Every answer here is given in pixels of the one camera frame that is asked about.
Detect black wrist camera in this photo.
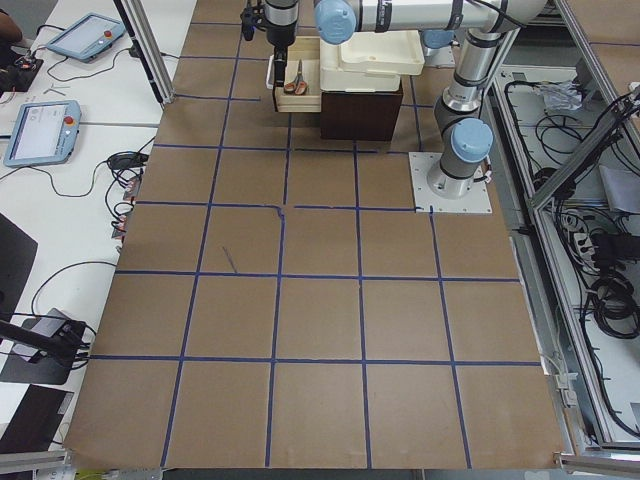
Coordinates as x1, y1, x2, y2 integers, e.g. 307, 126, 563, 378
240, 0, 265, 42

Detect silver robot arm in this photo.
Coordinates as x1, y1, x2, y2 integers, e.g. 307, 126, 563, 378
314, 1, 545, 200

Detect lower teach pendant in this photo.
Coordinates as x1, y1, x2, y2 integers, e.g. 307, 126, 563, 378
3, 100, 82, 168

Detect dark brown wooden cabinet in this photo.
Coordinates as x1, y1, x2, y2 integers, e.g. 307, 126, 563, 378
320, 85, 404, 142

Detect upper teach pendant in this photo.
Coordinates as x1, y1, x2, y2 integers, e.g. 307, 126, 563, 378
45, 13, 125, 62

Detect light wooden drawer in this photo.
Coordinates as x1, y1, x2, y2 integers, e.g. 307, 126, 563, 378
266, 36, 322, 113

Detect black cable bundle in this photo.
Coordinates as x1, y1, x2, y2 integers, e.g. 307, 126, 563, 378
529, 164, 640, 341

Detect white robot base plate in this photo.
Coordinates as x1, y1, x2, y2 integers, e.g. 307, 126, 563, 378
408, 152, 492, 215

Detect aluminium frame post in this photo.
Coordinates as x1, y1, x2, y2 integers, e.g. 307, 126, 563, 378
113, 0, 175, 106

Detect teach pendant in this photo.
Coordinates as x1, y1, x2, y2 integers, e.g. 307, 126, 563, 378
3, 100, 82, 168
45, 13, 125, 62

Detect grey orange scissors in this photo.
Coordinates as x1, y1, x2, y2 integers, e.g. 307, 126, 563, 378
283, 60, 308, 96

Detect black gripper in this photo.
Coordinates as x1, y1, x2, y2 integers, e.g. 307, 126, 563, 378
264, 0, 299, 89

